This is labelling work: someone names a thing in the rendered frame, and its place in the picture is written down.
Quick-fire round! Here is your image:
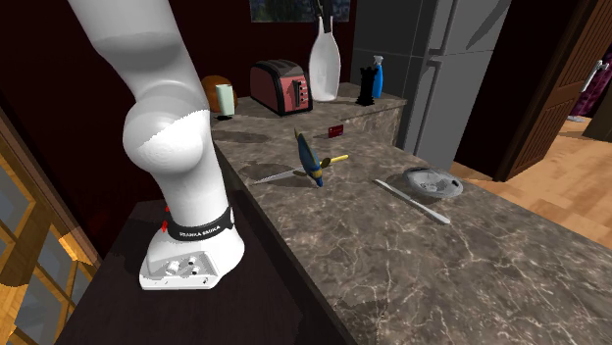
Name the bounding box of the silver table knife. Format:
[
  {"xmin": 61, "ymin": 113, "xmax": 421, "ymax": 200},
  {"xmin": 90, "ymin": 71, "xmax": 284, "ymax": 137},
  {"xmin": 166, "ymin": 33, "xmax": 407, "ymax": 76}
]
[{"xmin": 373, "ymin": 177, "xmax": 452, "ymax": 226}]

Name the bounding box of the dark robot stand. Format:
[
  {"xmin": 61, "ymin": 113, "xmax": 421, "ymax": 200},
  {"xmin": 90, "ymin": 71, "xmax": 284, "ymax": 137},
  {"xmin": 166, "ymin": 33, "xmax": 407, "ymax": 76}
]
[{"xmin": 54, "ymin": 197, "xmax": 359, "ymax": 345}]

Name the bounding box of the red toaster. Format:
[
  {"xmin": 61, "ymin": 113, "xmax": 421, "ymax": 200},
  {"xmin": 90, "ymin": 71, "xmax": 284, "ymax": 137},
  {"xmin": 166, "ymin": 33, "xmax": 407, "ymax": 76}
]
[{"xmin": 248, "ymin": 59, "xmax": 315, "ymax": 118}]

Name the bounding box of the blue spray bottle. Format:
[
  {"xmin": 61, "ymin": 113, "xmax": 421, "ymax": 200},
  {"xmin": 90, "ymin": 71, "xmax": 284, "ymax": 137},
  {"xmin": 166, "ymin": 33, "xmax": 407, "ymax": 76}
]
[{"xmin": 372, "ymin": 54, "xmax": 385, "ymax": 100}]

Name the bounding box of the blue and yellow fish figure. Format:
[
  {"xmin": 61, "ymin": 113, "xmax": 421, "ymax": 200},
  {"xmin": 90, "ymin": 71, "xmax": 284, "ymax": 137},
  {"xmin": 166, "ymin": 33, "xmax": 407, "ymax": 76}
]
[{"xmin": 292, "ymin": 126, "xmax": 332, "ymax": 189}]

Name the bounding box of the grey plate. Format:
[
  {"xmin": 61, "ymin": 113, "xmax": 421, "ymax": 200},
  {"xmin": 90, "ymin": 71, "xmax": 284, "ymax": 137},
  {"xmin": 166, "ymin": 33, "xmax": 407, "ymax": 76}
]
[{"xmin": 401, "ymin": 166, "xmax": 465, "ymax": 200}]

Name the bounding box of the grey refrigerator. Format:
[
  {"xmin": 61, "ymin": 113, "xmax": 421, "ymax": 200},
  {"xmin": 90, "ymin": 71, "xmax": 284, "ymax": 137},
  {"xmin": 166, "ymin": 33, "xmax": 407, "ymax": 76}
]
[{"xmin": 350, "ymin": 0, "xmax": 513, "ymax": 173}]

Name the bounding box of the dark wall picture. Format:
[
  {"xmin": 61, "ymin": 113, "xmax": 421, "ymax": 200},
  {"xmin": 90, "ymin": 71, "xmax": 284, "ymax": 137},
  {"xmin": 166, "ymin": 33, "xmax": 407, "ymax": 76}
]
[{"xmin": 248, "ymin": 0, "xmax": 352, "ymax": 25}]

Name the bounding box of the pale green cup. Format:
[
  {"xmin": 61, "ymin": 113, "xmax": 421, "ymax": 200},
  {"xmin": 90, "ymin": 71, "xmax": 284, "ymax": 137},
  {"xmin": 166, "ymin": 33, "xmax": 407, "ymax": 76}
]
[{"xmin": 215, "ymin": 83, "xmax": 236, "ymax": 118}]

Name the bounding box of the yellow-handled knife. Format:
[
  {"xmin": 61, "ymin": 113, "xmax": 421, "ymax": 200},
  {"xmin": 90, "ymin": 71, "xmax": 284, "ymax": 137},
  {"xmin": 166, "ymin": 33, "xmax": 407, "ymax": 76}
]
[{"xmin": 247, "ymin": 153, "xmax": 350, "ymax": 187}]

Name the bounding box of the wooden-framed window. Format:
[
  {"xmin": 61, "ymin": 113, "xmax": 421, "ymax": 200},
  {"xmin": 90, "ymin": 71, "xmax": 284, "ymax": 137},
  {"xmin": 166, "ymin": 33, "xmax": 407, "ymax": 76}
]
[{"xmin": 0, "ymin": 108, "xmax": 103, "ymax": 345}]

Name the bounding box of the white vase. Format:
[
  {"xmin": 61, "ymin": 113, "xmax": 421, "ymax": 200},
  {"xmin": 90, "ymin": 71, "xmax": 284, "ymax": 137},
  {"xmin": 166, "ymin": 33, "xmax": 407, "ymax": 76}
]
[{"xmin": 308, "ymin": 16, "xmax": 342, "ymax": 103}]

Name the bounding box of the brown wooden door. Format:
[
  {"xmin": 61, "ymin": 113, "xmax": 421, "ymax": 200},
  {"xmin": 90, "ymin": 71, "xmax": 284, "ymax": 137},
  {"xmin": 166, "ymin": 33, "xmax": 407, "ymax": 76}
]
[{"xmin": 493, "ymin": 0, "xmax": 612, "ymax": 183}]

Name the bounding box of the black chess rook figure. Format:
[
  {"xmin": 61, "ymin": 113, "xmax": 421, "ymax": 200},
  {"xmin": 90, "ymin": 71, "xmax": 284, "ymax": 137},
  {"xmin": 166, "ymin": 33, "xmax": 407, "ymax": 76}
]
[{"xmin": 355, "ymin": 66, "xmax": 378, "ymax": 107}]

